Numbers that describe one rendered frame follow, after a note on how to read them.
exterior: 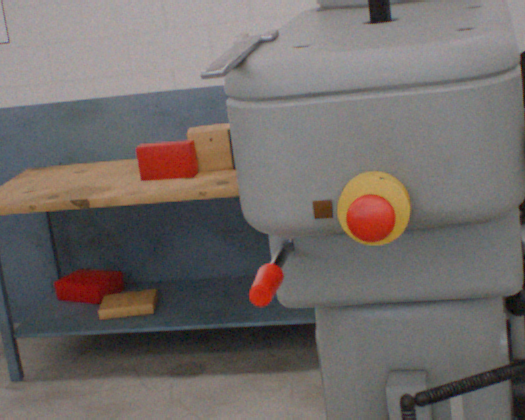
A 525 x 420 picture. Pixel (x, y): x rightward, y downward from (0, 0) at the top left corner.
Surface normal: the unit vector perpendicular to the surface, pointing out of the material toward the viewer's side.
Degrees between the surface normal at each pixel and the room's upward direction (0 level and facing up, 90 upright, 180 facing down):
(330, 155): 90
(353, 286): 90
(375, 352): 90
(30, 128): 90
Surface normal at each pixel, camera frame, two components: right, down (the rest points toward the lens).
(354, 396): -0.47, 0.29
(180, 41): -0.19, 0.28
